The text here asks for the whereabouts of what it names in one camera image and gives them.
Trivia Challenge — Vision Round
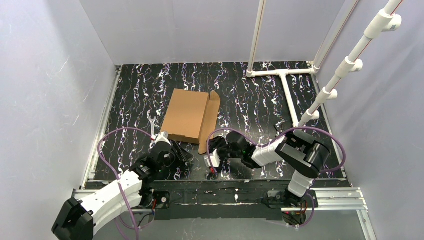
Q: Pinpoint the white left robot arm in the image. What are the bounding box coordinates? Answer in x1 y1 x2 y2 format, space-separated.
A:
51 142 178 240

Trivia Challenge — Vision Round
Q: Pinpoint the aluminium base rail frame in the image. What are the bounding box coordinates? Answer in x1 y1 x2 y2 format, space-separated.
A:
66 178 367 228

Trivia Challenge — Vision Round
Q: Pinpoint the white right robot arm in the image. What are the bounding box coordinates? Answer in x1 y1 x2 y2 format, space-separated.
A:
206 128 331 198

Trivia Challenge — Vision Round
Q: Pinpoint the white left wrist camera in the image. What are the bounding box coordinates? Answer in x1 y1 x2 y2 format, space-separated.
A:
154 131 171 145

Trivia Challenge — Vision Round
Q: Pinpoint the brown cardboard box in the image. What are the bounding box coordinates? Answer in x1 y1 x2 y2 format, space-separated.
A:
160 88 221 155

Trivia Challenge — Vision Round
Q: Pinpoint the white PVC camera pole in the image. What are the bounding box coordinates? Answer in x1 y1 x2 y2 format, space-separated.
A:
294 0 403 127

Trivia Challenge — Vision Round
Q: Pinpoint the silver open-end wrench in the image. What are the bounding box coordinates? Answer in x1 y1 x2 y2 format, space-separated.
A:
148 116 157 138

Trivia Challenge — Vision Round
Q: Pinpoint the white PVC pipe frame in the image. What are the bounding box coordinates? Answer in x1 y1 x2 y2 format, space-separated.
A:
245 0 359 127

